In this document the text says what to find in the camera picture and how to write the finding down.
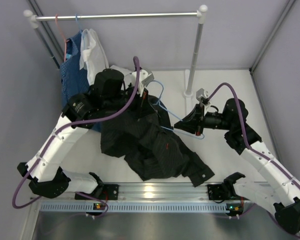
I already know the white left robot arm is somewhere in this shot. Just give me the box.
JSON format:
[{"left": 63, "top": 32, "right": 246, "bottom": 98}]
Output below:
[{"left": 17, "top": 68, "right": 134, "bottom": 200}]

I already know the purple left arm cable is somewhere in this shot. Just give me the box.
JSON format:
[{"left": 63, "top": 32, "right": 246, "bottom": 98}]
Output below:
[{"left": 11, "top": 56, "right": 142, "bottom": 221}]

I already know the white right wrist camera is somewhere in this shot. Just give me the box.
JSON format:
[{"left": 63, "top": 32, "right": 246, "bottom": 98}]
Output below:
[{"left": 195, "top": 88, "right": 211, "bottom": 108}]

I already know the metal clothes rack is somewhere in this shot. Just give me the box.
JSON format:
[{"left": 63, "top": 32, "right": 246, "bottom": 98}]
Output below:
[{"left": 23, "top": 0, "right": 208, "bottom": 99}]

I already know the white slotted cable duct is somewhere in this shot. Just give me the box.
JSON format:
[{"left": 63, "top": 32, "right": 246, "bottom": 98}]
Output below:
[{"left": 40, "top": 201, "right": 241, "bottom": 214}]

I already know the light blue wire hanger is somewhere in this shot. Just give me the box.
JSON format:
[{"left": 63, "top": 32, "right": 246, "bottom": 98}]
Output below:
[{"left": 151, "top": 80, "right": 205, "bottom": 140}]

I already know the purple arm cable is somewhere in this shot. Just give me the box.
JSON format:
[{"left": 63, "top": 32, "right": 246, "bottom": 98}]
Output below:
[
  {"left": 207, "top": 82, "right": 300, "bottom": 238},
  {"left": 11, "top": 56, "right": 142, "bottom": 221}
]

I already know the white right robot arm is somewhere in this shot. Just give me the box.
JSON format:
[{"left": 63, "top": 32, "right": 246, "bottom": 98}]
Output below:
[{"left": 174, "top": 98, "right": 300, "bottom": 235}]

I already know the black pinstriped shirt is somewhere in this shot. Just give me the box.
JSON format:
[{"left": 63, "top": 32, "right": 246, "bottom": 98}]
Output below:
[{"left": 100, "top": 95, "right": 215, "bottom": 187}]

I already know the pink hanger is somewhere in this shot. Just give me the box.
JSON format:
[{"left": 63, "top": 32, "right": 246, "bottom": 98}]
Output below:
[{"left": 54, "top": 14, "right": 68, "bottom": 62}]

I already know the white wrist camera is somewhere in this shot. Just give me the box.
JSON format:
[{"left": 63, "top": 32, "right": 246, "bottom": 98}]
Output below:
[
  {"left": 128, "top": 69, "right": 155, "bottom": 96},
  {"left": 195, "top": 88, "right": 211, "bottom": 108}
]

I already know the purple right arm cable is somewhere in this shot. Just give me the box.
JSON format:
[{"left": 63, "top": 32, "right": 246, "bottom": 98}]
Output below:
[{"left": 207, "top": 82, "right": 300, "bottom": 238}]

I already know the blue checkered shirt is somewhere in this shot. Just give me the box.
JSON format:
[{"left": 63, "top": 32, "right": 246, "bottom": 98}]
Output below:
[{"left": 58, "top": 31, "right": 103, "bottom": 133}]

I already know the aluminium mounting rail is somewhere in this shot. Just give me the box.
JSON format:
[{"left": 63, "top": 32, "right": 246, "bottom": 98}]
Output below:
[{"left": 29, "top": 181, "right": 273, "bottom": 202}]

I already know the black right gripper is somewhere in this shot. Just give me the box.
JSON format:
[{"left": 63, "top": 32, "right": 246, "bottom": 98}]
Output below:
[{"left": 174, "top": 102, "right": 233, "bottom": 137}]

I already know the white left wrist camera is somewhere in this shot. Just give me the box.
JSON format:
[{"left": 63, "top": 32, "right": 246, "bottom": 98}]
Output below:
[{"left": 128, "top": 69, "right": 155, "bottom": 96}]

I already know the white shirt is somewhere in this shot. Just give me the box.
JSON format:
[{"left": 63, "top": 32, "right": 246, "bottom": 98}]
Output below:
[{"left": 79, "top": 29, "right": 136, "bottom": 86}]

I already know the light blue hanger with shirt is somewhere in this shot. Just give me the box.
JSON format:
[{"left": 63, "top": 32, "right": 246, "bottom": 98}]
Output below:
[{"left": 75, "top": 14, "right": 88, "bottom": 49}]

